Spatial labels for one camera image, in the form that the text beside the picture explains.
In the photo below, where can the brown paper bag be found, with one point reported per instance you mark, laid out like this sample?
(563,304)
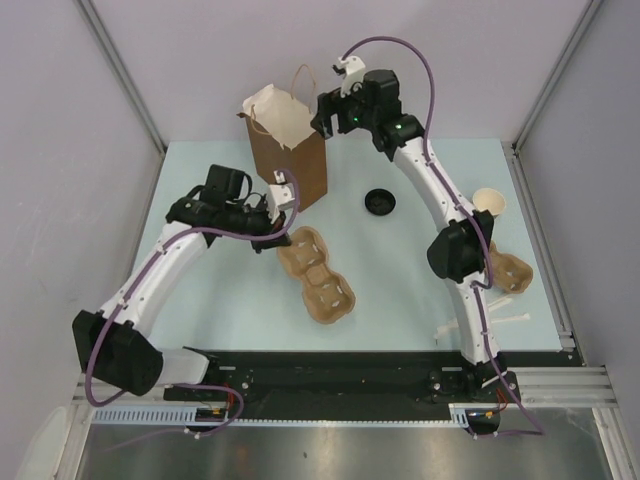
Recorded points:
(281,136)

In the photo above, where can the white slotted cable duct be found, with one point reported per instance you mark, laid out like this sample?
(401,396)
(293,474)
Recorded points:
(196,417)

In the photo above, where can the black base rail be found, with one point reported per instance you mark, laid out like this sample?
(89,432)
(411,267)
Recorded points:
(350,386)

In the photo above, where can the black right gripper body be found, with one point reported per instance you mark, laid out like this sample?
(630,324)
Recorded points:
(351,112)

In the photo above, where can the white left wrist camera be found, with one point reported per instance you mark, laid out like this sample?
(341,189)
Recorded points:
(283,194)

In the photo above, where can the brown cardboard cup carrier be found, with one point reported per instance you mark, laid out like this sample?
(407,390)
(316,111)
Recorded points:
(326,294)
(510,273)

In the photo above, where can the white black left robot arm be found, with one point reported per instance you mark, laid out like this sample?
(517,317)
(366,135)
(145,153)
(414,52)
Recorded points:
(113,343)

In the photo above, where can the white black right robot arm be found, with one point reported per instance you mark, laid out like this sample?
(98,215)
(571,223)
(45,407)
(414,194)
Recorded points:
(459,255)

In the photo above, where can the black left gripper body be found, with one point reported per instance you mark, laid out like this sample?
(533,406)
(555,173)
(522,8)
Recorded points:
(259,226)

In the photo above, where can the black plastic cup lid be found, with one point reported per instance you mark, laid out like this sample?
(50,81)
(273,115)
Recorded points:
(379,202)

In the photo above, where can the white wrapped straw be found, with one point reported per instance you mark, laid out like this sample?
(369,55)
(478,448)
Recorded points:
(511,319)
(495,305)

